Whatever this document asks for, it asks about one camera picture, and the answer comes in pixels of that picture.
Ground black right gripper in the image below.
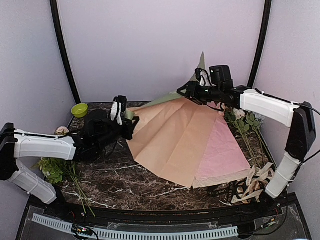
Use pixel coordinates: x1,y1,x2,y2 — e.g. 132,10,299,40
178,80,223,105

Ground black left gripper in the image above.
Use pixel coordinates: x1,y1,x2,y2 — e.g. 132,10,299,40
95,115,140,151

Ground peach green wrapping paper sheet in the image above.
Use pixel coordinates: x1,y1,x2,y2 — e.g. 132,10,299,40
124,50,221,189

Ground white rose stem bunch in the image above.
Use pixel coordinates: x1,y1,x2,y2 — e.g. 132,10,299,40
224,107,269,169

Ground green hydrangea leaf bunch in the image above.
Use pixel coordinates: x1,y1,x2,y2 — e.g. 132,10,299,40
33,157,96,217

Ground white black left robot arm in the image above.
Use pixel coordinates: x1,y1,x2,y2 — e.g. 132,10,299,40
0,116,140,218

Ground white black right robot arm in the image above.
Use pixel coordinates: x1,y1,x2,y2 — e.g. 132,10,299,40
177,81,320,199

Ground lime green plastic bowl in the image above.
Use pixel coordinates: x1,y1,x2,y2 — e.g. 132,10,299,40
71,103,89,119

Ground pink rose stem bunch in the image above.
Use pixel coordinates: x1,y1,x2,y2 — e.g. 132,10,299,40
54,126,70,136

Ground pink wrapping paper sheet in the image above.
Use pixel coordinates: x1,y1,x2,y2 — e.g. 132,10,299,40
192,115,251,189

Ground cream ribbon pile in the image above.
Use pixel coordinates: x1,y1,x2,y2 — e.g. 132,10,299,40
230,162,275,204

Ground black vertical frame post right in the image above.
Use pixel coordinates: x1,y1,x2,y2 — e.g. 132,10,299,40
247,0,272,88

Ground black vertical frame post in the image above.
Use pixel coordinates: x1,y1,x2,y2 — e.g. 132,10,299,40
49,0,82,104
247,0,272,88

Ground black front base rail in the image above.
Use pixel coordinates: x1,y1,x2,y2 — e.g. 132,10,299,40
29,192,298,226

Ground black vertical frame post left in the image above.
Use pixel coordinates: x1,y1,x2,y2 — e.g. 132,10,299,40
49,0,82,104

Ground white slotted cable duct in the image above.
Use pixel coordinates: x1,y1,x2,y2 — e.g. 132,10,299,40
31,213,239,240

